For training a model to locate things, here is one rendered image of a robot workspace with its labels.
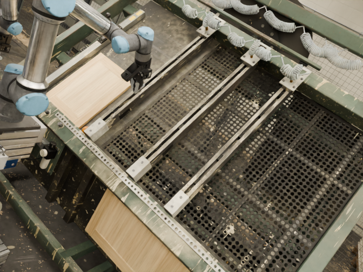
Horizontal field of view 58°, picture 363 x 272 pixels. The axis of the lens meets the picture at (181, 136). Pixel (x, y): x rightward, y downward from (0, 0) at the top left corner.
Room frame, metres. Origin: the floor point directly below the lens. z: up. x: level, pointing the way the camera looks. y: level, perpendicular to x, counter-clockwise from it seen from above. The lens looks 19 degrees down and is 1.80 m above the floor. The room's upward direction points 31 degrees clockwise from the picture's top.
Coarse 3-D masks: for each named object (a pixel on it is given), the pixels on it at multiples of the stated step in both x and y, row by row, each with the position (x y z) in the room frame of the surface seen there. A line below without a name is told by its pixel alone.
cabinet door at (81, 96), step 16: (96, 64) 2.15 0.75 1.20; (112, 64) 2.16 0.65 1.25; (64, 80) 2.04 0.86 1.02; (80, 80) 2.05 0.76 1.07; (96, 80) 2.06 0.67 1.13; (112, 80) 2.07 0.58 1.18; (48, 96) 1.94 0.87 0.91; (64, 96) 1.95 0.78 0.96; (80, 96) 1.96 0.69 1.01; (96, 96) 1.97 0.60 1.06; (112, 96) 1.98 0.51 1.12; (64, 112) 1.86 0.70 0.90; (80, 112) 1.88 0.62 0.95; (96, 112) 1.88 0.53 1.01
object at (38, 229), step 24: (120, 144) 2.36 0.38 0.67; (72, 168) 1.97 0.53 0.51; (0, 192) 1.87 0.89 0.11; (48, 192) 1.94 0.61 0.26; (72, 192) 1.93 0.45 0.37; (96, 192) 1.86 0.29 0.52; (168, 192) 2.14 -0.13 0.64; (24, 216) 1.75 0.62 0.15; (72, 216) 1.85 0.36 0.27; (192, 216) 2.06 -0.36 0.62; (48, 240) 1.65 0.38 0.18; (72, 264) 1.58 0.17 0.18
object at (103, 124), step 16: (208, 16) 2.21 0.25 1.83; (208, 32) 2.29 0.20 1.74; (192, 48) 2.23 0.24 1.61; (176, 64) 2.13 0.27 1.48; (160, 80) 2.06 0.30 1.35; (128, 96) 1.92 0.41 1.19; (144, 96) 1.98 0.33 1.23; (112, 112) 1.84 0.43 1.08; (128, 112) 1.91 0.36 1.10; (96, 128) 1.74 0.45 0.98
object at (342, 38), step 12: (264, 0) 2.63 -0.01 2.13; (276, 0) 2.60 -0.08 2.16; (288, 12) 2.55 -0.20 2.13; (300, 12) 2.52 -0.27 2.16; (312, 12) 2.50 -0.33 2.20; (300, 24) 2.52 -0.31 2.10; (312, 24) 2.47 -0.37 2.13; (324, 24) 2.44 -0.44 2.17; (324, 36) 2.43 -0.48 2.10; (336, 36) 2.40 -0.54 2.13; (348, 36) 2.37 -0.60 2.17; (348, 48) 2.36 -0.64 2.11; (360, 48) 2.33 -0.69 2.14
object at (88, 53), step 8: (136, 16) 2.46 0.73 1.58; (144, 16) 2.52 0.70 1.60; (120, 24) 2.40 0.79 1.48; (128, 24) 2.40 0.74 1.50; (88, 48) 2.22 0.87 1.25; (96, 48) 2.23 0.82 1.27; (80, 56) 2.16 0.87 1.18; (88, 56) 2.19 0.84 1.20; (72, 64) 2.11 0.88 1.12; (80, 64) 2.16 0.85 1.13; (56, 72) 2.05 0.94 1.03; (64, 72) 2.07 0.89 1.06; (48, 80) 2.00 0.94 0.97; (56, 80) 2.03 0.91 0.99; (48, 88) 2.00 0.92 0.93
